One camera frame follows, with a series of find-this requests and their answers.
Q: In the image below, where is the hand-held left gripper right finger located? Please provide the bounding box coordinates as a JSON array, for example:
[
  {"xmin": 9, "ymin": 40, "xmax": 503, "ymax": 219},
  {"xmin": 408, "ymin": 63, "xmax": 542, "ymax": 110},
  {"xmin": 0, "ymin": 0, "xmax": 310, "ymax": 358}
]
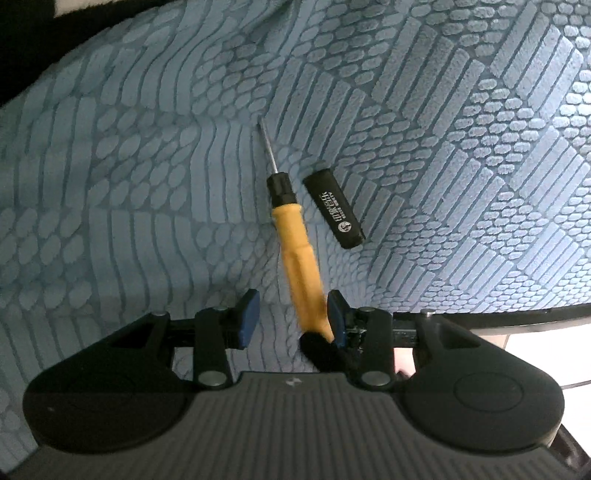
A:
[{"xmin": 326, "ymin": 290, "xmax": 486, "ymax": 391}]

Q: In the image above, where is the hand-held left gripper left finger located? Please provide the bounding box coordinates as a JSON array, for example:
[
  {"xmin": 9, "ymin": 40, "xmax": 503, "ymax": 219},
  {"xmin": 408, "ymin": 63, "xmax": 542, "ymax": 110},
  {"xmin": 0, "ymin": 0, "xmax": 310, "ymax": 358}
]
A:
[{"xmin": 108, "ymin": 289, "xmax": 260, "ymax": 389}]

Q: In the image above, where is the yellow handled screwdriver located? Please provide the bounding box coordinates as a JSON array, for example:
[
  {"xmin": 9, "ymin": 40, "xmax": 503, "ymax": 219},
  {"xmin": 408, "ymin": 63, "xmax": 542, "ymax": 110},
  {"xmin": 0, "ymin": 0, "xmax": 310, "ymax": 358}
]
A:
[{"xmin": 257, "ymin": 116, "xmax": 336, "ymax": 344}]

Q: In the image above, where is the black flash drive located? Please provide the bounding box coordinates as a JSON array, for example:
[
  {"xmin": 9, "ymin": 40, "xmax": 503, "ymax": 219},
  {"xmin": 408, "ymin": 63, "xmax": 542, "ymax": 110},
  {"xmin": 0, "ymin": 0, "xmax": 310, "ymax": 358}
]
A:
[{"xmin": 302, "ymin": 169, "xmax": 367, "ymax": 250}]

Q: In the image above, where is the blue textured chair cover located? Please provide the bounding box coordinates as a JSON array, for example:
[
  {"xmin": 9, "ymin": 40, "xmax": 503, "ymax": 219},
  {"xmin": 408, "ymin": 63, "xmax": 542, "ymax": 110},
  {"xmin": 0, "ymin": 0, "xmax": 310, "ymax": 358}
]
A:
[{"xmin": 0, "ymin": 0, "xmax": 591, "ymax": 423}]

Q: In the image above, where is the dark cloth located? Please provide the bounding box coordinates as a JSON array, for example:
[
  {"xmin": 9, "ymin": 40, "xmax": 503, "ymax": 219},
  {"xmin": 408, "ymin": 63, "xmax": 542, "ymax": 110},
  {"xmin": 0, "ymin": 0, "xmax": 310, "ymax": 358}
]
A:
[{"xmin": 0, "ymin": 0, "xmax": 167, "ymax": 107}]

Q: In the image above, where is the black chair frame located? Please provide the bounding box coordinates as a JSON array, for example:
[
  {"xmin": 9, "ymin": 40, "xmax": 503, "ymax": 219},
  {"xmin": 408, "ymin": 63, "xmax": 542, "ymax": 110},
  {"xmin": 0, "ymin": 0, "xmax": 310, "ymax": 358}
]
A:
[{"xmin": 392, "ymin": 308, "xmax": 591, "ymax": 330}]

